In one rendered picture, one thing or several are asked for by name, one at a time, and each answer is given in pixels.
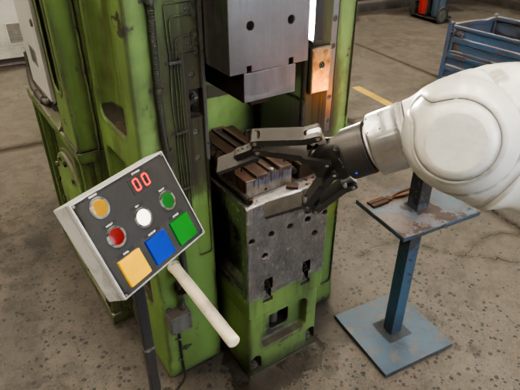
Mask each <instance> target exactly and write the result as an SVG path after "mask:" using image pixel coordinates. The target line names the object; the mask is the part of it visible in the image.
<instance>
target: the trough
mask: <svg viewBox="0 0 520 390"><path fill-rule="evenodd" d="M216 131H218V132H220V133H221V134H222V135H223V136H225V137H226V138H227V139H229V140H231V141H232V142H233V143H234V144H236V145H238V146H239V147H240V146H243V145H246V144H245V143H244V142H243V141H241V140H240V139H238V138H236V137H235V136H233V135H232V134H231V133H230V132H228V131H226V130H225V129H223V128H221V129H218V130H216ZM259 161H260V162H261V163H263V164H265V165H266V166H267V167H268V168H269V167H273V168H274V169H272V172H275V171H277V170H279V166H277V165H276V164H275V163H273V162H271V161H270V160H269V159H267V158H265V157H264V156H259Z"/></svg>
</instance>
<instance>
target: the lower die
mask: <svg viewBox="0 0 520 390"><path fill-rule="evenodd" d="M221 128H223V129H225V130H226V131H228V132H230V133H231V134H232V135H233V136H235V137H236V138H238V139H240V140H241V141H243V142H244V143H245V144H248V143H250V139H249V138H250V136H248V135H246V134H245V135H244V132H242V131H241V130H239V129H238V128H236V127H234V126H233V125H230V126H228V127H224V126H221V127H217V128H212V129H211V132H209V141H210V143H211V147H212V146H215V147H216V148H217V150H218V151H222V152H223V155H226V154H228V153H230V152H233V151H234V150H235V149H236V148H238V147H239V146H238V145H236V144H234V143H233V142H232V141H231V140H229V139H227V138H226V137H225V136H223V135H222V134H221V133H220V132H218V131H216V130H218V129H221ZM215 152H216V149H215V148H212V149H211V150H210V163H211V165H212V166H213V167H214V154H215ZM220 156H221V153H220V152H219V153H217V155H216V167H217V159H218V157H220ZM266 158H267V159H269V160H270V161H271V162H273V163H275V164H276V165H277V166H279V170H277V171H275V172H272V171H271V169H270V168H268V167H267V166H266V165H265V164H263V163H262V162H260V161H257V162H254V163H252V164H249V165H247V166H243V167H242V172H241V168H239V169H236V170H235V171H234V178H235V185H236V186H237V187H238V188H239V189H240V190H242V191H243V192H244V193H246V194H247V195H248V196H249V197H252V196H254V195H257V194H260V193H263V192H265V191H268V190H271V189H274V188H276V187H279V186H282V185H285V184H286V183H291V177H292V164H291V163H289V162H287V161H286V160H285V162H283V159H277V158H270V157H266ZM228 177H229V180H230V181H231V182H232V183H233V170H232V171H230V172H228ZM265 188H267V190H265Z"/></svg>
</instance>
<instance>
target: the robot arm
mask: <svg viewBox="0 0 520 390"><path fill-rule="evenodd" d="M262 147H264V148H263V149H262ZM307 149H308V150H310V151H309V152H308V155H307V151H306V150H307ZM259 156H264V157H270V158H277V159H288V160H295V161H299V162H300V163H302V164H303V165H308V167H309V168H310V169H311V170H312V171H314V174H315V175H316V179H315V180H314V181H313V182H312V184H311V185H310V187H309V188H308V190H307V191H306V192H305V194H304V195H303V193H302V192H301V191H300V192H298V193H293V194H290V195H288V196H285V197H281V198H279V199H275V200H271V201H269V202H266V203H265V204H264V218H265V219H266V220H267V219H269V218H272V217H277V216H279V215H283V214H287V213H291V212H294V211H296V210H302V209H303V212H304V213H305V214H309V213H310V210H311V211H312V213H313V214H318V213H319V212H321V211H322V210H324V209H325V208H326V207H328V206H330V205H331V204H332V203H333V202H334V201H336V200H337V199H339V198H340V197H342V196H343V195H344V194H345V193H348V192H350V191H352V190H356V189H357V188H358V182H357V179H360V178H362V177H365V176H369V175H371V174H375V173H378V172H379V171H381V172H382V173H383V174H385V175H388V174H391V173H396V172H398V171H401V170H404V169H408V168H411V169H412V170H413V172H414V173H415V174H416V175H417V176H418V177H419V178H420V179H421V180H422V181H424V182H425V183H427V184H429V185H430V186H432V187H434V188H436V189H437V190H439V191H440V192H442V193H445V194H447V195H450V196H452V197H455V198H457V199H458V200H462V201H463V202H465V203H467V204H470V205H471V206H472V207H475V208H477V209H478V210H479V211H486V210H496V209H500V210H509V211H511V212H514V213H516V214H519V215H520V62H507V63H493V64H487V65H483V66H481V67H476V68H474V69H467V70H463V71H461V72H458V73H455V74H451V75H450V76H447V77H444V78H441V79H439V80H436V81H434V82H432V83H431V84H428V85H426V86H425V87H423V88H422V89H421V90H420V91H419V92H417V93H416V94H414V95H413V96H411V97H409V98H407V99H405V100H404V101H400V102H396V103H394V104H392V105H389V106H388V107H385V108H382V109H379V110H377V111H373V112H371V113H369V114H366V115H365V117H364V122H362V121H361V122H358V123H356V124H354V125H350V126H348V127H346V128H342V129H340V130H339V131H338V133H337V134H336V135H335V136H333V137H324V135H323V133H322V125H321V124H319V123H316V124H313V125H308V126H305V127H288V128H253V129H252V130H251V139H250V143H248V144H246V145H243V146H240V147H238V148H236V149H235V150H234V151H233V152H230V153H228V154H226V155H223V156H220V157H218V159H217V174H219V175H222V174H224V173H228V172H230V171H232V170H235V169H239V168H241V167H243V166H247V165H249V164H252V163H255V162H257V161H259ZM334 180H336V181H335V182H334V183H333V181H334Z"/></svg>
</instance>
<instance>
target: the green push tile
mask: <svg viewBox="0 0 520 390"><path fill-rule="evenodd" d="M168 225H169V227H170V228H171V230H172V232H173V234H174V235H175V237H176V240H177V241H178V242H179V244H180V246H183V245H184V244H185V243H186V242H188V241H189V240H190V239H191V238H192V237H193V236H194V235H195V234H197V230H196V228H195V227H194V225H193V222H192V221H191V219H190V217H189V215H188V213H187V212H186V211H185V212H183V213H182V214H181V215H180V216H178V217H177V218H175V219H174V220H173V221H171V222H170V223H169V224H168Z"/></svg>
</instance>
